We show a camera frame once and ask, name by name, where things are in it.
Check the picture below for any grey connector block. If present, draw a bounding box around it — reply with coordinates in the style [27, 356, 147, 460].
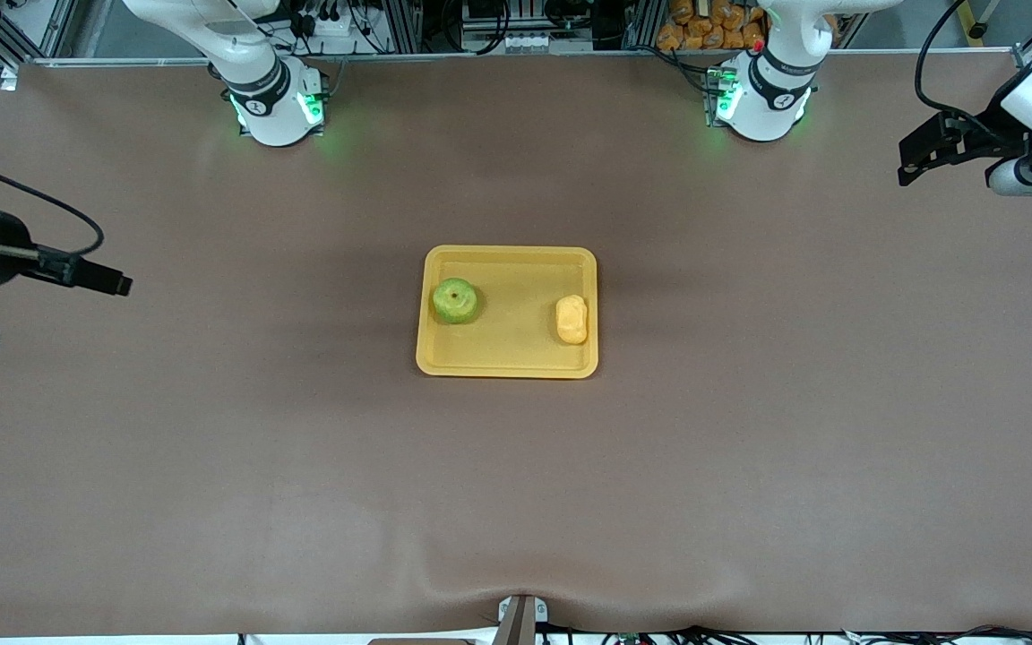
[500, 31, 568, 52]

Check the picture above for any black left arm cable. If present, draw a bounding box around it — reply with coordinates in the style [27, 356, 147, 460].
[914, 0, 1019, 137]

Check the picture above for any white power strip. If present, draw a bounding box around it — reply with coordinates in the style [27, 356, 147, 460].
[299, 7, 365, 39]

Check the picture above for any yellow plastic tray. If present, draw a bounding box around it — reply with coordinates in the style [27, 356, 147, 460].
[416, 245, 599, 380]

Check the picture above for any yellow potato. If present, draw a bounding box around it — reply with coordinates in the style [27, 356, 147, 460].
[555, 295, 589, 346]

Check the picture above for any brown table mat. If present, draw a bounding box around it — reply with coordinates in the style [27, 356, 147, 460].
[0, 56, 1032, 637]

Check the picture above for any green apple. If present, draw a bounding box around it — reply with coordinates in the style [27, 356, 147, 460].
[432, 278, 480, 326]

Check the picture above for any crate of orange items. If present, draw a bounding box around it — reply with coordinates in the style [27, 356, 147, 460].
[657, 0, 768, 51]

